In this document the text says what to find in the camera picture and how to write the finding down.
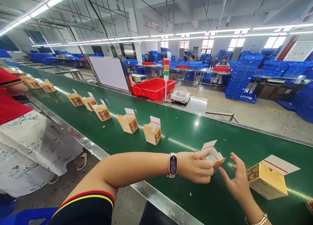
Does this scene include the person's left hand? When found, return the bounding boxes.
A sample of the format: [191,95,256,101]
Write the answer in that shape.
[176,151,215,184]

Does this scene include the person's right hand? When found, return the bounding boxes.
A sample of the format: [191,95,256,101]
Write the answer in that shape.
[218,152,255,206]

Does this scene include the small tan carton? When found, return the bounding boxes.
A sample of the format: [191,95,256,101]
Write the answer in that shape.
[198,140,227,173]

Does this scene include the green conveyor belt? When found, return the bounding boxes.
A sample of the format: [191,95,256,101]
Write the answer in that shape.
[0,58,313,225]

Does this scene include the large open tan carton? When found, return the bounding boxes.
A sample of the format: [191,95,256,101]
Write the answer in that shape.
[246,154,301,201]

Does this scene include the person's body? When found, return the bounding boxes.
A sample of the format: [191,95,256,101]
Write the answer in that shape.
[139,201,190,225]

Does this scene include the metal side table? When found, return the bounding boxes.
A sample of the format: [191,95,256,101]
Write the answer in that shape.
[156,94,209,114]

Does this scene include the white weighing scale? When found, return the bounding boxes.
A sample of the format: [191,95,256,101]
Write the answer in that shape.
[170,87,192,105]

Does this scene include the row of tan cartons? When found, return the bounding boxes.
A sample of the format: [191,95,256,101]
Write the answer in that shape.
[5,68,162,146]

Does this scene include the large red plastic crate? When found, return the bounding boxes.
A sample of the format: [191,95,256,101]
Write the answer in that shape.
[130,77,176,100]

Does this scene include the stack of blue crates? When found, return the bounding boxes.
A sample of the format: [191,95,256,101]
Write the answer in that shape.
[224,53,267,104]
[274,60,313,124]

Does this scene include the brown cardboard boxes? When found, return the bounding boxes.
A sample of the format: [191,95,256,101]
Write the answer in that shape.
[252,82,295,101]

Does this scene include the long metal worktable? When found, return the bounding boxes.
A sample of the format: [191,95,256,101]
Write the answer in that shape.
[129,62,233,86]

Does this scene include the signal tower light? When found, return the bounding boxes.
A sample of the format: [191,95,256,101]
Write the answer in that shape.
[163,58,171,102]

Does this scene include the white board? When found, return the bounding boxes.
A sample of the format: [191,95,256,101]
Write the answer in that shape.
[86,54,130,92]

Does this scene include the ceiling fan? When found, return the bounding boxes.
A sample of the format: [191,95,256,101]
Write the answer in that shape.
[110,0,130,16]

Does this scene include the blue plastic stool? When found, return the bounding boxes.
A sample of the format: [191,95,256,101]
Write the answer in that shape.
[0,206,60,225]

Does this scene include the ceiling light strip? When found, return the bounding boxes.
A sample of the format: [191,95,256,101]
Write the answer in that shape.
[0,0,82,37]

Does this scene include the metal rail bracket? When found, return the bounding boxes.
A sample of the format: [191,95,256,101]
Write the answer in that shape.
[205,111,241,125]

